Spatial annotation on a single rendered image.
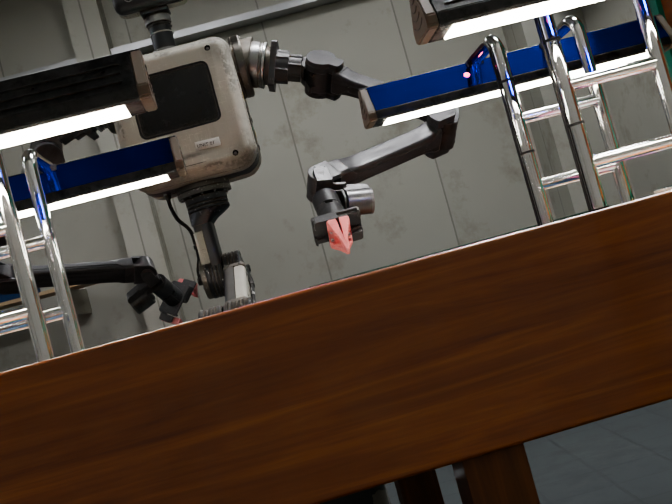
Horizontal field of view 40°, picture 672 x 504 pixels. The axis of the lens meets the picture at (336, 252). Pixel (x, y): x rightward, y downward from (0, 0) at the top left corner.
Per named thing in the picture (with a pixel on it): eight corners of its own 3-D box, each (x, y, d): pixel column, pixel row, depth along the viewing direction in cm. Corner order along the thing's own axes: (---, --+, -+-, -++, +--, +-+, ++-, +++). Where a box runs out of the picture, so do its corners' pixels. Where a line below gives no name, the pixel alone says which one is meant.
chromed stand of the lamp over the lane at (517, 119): (519, 284, 176) (456, 61, 178) (616, 257, 178) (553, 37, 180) (551, 281, 157) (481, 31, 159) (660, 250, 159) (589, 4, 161)
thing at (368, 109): (364, 130, 178) (354, 94, 178) (661, 54, 185) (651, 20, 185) (369, 122, 170) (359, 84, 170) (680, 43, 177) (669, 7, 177)
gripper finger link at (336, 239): (369, 231, 181) (357, 206, 188) (334, 240, 180) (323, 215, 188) (373, 258, 185) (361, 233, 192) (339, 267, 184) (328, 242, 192)
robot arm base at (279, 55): (269, 92, 244) (273, 47, 245) (300, 94, 244) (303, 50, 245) (267, 85, 236) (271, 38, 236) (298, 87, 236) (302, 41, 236)
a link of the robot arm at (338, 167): (438, 141, 228) (445, 103, 221) (455, 152, 225) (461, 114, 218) (300, 201, 206) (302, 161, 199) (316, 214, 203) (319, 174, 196)
